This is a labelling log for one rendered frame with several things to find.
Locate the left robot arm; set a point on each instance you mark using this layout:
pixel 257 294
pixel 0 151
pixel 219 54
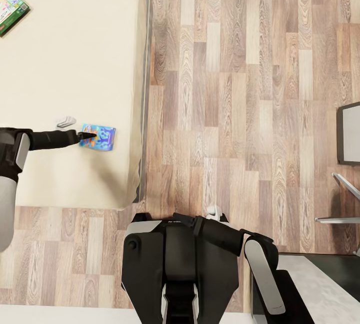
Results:
pixel 15 143

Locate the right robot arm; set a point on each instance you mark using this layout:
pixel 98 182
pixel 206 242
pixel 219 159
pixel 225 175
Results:
pixel 281 301

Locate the desk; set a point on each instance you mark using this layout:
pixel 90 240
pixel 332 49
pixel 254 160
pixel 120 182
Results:
pixel 329 285

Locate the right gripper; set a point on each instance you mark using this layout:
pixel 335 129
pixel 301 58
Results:
pixel 210 230

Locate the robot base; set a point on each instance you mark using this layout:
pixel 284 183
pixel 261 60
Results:
pixel 166 251

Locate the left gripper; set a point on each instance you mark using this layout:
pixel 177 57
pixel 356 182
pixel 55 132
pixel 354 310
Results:
pixel 61 139

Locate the board game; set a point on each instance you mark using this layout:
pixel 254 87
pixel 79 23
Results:
pixel 10 11
pixel 103 140

